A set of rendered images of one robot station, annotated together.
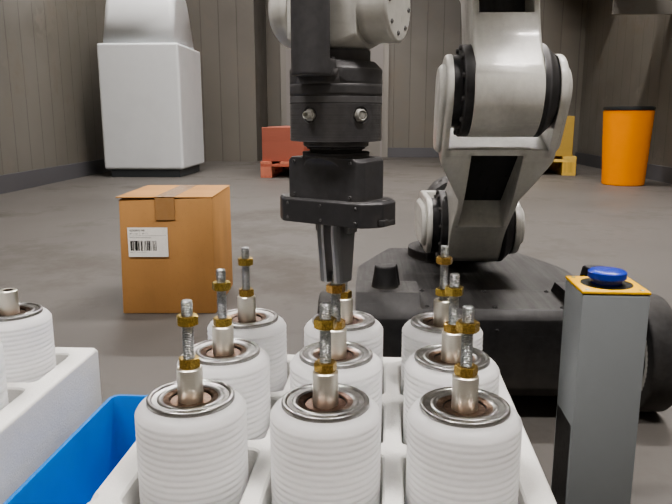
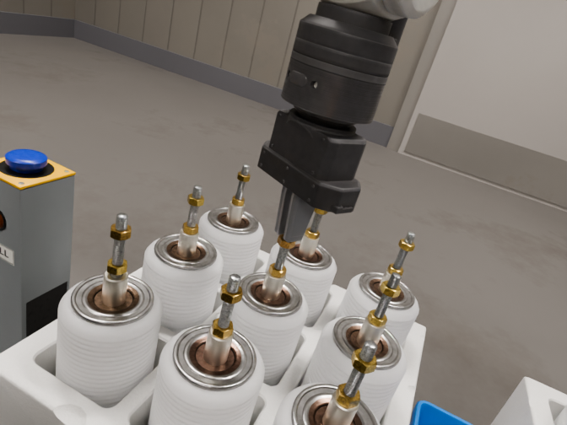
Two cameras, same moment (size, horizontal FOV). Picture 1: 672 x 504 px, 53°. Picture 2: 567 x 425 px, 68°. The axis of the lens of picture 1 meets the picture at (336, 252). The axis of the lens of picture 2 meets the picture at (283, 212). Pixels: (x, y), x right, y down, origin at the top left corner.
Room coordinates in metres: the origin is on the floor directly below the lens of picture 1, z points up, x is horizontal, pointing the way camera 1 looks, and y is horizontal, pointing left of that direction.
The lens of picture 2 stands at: (1.04, 0.08, 0.54)
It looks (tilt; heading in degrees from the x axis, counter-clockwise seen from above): 25 degrees down; 193
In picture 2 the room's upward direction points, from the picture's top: 16 degrees clockwise
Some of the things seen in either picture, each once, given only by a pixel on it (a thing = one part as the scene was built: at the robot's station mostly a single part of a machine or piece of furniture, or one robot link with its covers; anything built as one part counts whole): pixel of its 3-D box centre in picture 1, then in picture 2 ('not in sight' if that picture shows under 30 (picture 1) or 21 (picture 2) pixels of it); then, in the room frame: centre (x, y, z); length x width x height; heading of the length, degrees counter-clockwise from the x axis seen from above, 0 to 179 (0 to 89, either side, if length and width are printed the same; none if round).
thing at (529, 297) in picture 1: (466, 266); not in sight; (1.34, -0.27, 0.19); 0.64 x 0.52 x 0.33; 178
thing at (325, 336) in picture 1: (325, 346); (315, 222); (0.54, 0.01, 0.30); 0.01 x 0.01 x 0.08
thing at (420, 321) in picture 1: (442, 323); (113, 298); (0.76, -0.13, 0.25); 0.08 x 0.08 x 0.01
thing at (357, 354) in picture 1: (335, 355); (270, 293); (0.65, 0.00, 0.25); 0.08 x 0.08 x 0.01
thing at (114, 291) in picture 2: (442, 312); (115, 287); (0.76, -0.13, 0.26); 0.02 x 0.02 x 0.03
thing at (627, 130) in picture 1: (625, 145); not in sight; (5.02, -2.16, 0.29); 0.37 x 0.36 x 0.57; 178
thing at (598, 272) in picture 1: (606, 278); (26, 163); (0.71, -0.30, 0.32); 0.04 x 0.04 x 0.02
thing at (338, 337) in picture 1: (335, 343); (272, 285); (0.65, 0.00, 0.26); 0.02 x 0.02 x 0.03
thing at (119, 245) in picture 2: (443, 277); (118, 250); (0.76, -0.13, 0.31); 0.01 x 0.01 x 0.08
